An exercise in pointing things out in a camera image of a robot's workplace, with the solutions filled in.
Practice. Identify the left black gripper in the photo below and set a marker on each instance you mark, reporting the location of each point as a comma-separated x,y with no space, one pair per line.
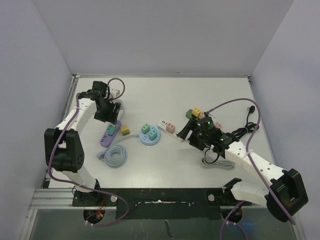
111,117

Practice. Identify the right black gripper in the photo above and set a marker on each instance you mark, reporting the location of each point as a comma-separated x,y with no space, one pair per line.
192,133

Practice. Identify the teal plug adapter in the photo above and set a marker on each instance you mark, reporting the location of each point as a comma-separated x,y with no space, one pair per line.
110,130
153,134

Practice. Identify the brown pink plug adapter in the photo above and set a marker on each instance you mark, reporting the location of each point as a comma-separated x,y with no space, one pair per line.
202,115

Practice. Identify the yellow plug adapter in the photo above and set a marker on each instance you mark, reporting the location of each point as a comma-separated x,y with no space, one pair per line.
196,112
125,130

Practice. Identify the green plug adapter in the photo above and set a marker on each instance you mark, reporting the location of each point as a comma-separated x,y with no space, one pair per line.
145,128

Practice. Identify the green power strip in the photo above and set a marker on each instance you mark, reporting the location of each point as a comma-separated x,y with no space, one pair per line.
188,114

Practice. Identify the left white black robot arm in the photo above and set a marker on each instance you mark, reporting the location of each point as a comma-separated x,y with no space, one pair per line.
64,153

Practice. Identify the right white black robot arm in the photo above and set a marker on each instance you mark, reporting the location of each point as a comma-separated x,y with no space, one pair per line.
282,191

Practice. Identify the purple power strip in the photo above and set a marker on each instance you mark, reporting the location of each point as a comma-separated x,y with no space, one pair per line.
107,140

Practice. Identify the white power strip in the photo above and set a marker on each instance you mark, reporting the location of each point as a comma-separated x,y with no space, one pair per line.
162,127

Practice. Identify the round blue power strip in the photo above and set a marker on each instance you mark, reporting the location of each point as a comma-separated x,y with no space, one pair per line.
144,137

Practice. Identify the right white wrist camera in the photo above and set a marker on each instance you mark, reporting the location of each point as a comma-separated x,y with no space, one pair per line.
207,114

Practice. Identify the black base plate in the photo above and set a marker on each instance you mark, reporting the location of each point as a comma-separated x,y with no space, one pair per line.
159,203

